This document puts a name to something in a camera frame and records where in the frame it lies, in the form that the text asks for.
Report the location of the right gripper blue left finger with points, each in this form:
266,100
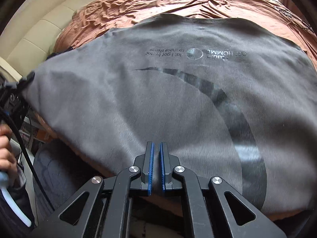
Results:
147,169

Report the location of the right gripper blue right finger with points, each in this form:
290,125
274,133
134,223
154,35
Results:
166,167

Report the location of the grey t-shirt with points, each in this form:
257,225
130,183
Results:
229,98

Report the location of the person's left hand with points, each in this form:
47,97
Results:
8,161

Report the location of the cream padded headboard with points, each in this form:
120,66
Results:
32,32

